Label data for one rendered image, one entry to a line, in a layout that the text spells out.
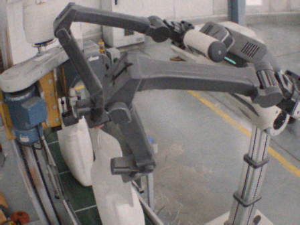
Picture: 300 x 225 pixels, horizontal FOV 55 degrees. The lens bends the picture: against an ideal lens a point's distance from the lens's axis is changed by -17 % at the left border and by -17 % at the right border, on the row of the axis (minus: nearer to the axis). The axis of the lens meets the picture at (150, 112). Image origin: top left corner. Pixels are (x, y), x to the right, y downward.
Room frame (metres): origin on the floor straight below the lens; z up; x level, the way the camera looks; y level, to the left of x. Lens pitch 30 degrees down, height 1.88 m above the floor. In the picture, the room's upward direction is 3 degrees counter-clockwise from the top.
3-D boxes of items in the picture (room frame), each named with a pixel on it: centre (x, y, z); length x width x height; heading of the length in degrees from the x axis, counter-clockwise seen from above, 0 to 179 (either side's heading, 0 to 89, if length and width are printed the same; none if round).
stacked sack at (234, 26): (4.60, -1.32, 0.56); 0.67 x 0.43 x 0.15; 26
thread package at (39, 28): (1.26, 0.43, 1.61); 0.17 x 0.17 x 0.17
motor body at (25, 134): (1.19, 0.56, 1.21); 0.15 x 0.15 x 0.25
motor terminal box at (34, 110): (1.13, 0.47, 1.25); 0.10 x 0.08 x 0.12; 141
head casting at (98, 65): (1.60, 0.35, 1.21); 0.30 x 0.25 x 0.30; 26
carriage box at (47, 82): (1.42, 0.64, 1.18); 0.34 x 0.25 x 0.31; 116
